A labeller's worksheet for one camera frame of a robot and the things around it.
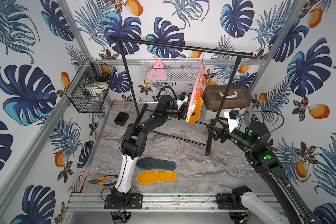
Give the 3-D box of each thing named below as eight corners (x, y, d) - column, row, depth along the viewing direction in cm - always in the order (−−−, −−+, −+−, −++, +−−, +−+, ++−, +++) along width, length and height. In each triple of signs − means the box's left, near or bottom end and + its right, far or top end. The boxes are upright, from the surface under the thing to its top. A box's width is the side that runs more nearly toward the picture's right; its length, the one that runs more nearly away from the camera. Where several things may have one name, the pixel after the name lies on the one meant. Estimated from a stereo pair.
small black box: (115, 124, 110) (113, 121, 107) (121, 114, 116) (120, 111, 113) (123, 126, 109) (121, 123, 105) (129, 116, 115) (127, 113, 111)
